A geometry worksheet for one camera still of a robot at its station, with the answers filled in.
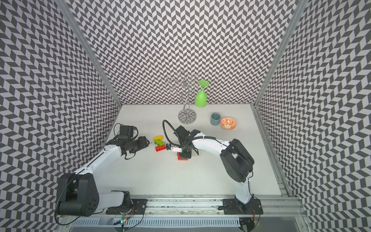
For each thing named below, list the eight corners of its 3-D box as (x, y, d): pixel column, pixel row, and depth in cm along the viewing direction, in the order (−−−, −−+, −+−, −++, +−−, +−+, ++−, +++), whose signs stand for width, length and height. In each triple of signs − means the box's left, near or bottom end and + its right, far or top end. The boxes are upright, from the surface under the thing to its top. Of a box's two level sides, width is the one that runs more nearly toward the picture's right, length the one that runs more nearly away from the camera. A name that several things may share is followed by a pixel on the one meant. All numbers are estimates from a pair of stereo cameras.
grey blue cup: (210, 125, 108) (211, 120, 103) (210, 117, 113) (210, 112, 108) (220, 125, 108) (221, 120, 103) (219, 117, 113) (220, 112, 108)
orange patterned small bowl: (218, 125, 108) (219, 121, 104) (224, 119, 112) (225, 114, 108) (231, 132, 104) (232, 128, 100) (236, 125, 108) (238, 121, 104)
